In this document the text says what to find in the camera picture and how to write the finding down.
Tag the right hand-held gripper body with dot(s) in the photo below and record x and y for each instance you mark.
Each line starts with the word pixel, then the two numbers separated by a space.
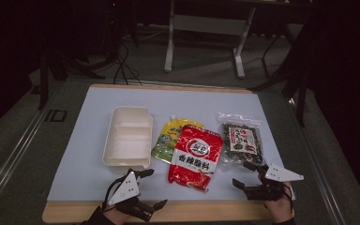
pixel 279 175

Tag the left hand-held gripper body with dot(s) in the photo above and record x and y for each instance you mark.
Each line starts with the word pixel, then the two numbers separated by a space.
pixel 126 189

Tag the clear bag of dried seaweed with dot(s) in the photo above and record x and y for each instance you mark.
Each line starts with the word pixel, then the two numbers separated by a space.
pixel 242 142

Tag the white divided plastic box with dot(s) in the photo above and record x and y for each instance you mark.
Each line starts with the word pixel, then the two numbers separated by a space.
pixel 128 140

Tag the red seasoning packet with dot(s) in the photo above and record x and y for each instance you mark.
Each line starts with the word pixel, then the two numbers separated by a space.
pixel 197 156

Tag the person's left hand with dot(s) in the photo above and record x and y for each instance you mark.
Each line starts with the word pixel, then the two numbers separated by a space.
pixel 115 216

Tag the person's right hand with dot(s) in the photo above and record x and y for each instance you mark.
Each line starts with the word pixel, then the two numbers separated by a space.
pixel 281 211

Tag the yellow green seasoning packet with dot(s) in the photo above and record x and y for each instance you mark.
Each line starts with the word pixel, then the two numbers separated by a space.
pixel 167 139

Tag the black metal stand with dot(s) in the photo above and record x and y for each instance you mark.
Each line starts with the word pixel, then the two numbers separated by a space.
pixel 45 75

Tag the metal floor rail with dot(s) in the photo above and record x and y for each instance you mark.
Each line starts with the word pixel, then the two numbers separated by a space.
pixel 15 153
pixel 320 175

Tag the white metal desk frame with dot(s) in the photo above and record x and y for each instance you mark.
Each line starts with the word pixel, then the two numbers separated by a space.
pixel 206 25

